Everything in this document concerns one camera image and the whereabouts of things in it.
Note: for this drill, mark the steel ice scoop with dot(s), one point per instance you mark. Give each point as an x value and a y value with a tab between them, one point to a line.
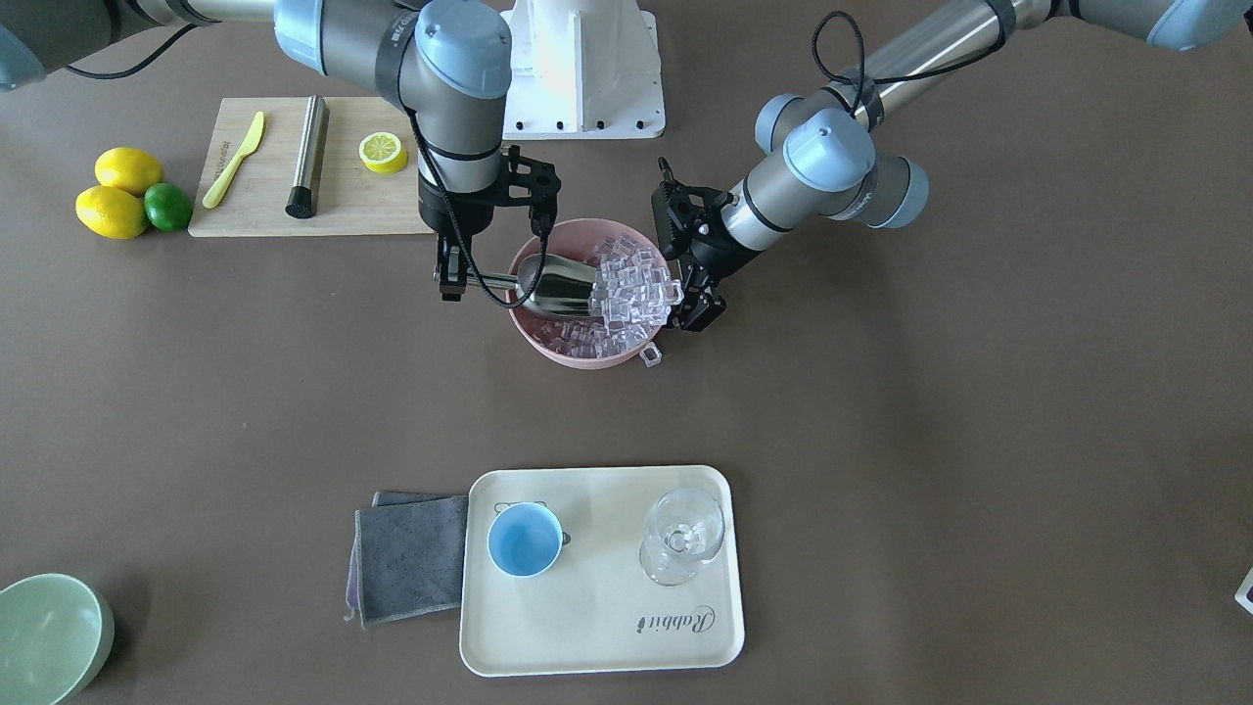
546	285

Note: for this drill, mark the steel cylindrical muddler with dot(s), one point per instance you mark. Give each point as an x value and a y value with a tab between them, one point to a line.
303	195

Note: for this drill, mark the pink bowl of ice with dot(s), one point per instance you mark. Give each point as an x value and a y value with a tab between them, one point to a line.
603	297

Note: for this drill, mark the clear wine glass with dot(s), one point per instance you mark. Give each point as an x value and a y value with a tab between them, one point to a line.
684	532

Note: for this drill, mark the wooden cutting board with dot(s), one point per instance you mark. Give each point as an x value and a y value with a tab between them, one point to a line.
352	200

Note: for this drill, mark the yellow plastic knife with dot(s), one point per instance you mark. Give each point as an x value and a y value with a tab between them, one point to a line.
248	146

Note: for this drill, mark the mint green bowl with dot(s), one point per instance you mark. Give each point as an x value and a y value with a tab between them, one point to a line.
56	634

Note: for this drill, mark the grey folded cloth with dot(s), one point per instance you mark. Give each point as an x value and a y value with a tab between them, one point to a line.
407	557

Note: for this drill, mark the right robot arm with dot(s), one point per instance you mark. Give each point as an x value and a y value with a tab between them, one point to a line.
445	64

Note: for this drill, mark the fallen ice cube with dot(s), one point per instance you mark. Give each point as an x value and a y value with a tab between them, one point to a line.
651	354

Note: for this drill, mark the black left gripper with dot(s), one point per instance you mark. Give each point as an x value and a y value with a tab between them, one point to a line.
725	251

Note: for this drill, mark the white camera post base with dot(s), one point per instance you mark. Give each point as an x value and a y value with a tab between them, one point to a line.
584	70

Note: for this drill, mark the light blue cup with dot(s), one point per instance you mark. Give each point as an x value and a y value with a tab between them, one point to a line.
525	539

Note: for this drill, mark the green lime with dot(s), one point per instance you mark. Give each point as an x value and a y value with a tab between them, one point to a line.
167	207

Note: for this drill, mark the half lemon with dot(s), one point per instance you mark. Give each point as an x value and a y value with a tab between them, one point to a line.
382	152

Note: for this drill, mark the yellow lemon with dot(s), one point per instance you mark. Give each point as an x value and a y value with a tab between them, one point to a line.
111	212
130	169

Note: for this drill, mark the cream serving tray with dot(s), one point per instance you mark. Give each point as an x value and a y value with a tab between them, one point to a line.
595	609

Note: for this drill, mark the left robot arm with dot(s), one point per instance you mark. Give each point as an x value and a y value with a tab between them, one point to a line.
818	156

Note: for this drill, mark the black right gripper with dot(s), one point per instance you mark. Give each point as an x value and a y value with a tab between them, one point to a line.
444	214

